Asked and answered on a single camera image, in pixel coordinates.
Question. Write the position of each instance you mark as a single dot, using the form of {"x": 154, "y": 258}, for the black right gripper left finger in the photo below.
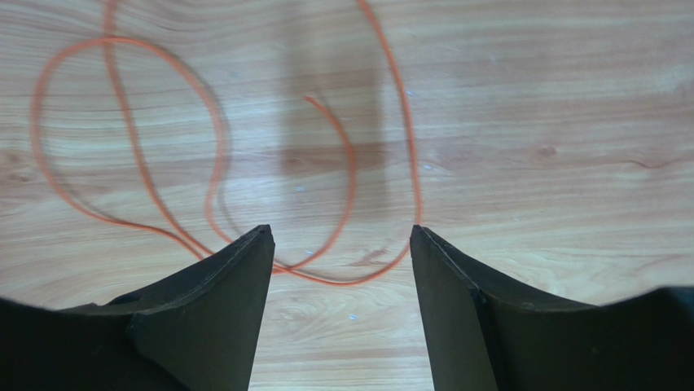
{"x": 196, "y": 329}

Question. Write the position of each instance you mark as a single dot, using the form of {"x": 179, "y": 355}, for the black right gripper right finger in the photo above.
{"x": 485, "y": 330}

